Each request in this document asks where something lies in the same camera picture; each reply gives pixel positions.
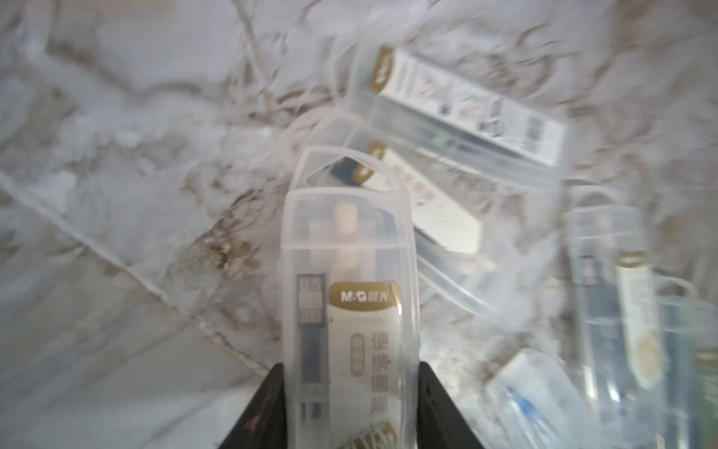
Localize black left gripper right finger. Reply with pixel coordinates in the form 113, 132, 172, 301
417, 361, 484, 449

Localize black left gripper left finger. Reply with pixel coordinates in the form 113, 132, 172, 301
218, 363, 288, 449

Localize white label compass case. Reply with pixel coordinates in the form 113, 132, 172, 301
309, 116, 516, 319
280, 146, 420, 448

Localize blue compass case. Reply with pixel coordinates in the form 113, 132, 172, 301
486, 348, 609, 448

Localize green label compass case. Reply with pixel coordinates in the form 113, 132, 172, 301
565, 185, 667, 448

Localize olive label compass case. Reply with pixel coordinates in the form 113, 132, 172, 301
656, 276, 717, 448

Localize barcode label compass case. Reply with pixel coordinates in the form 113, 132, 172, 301
333, 41, 570, 193

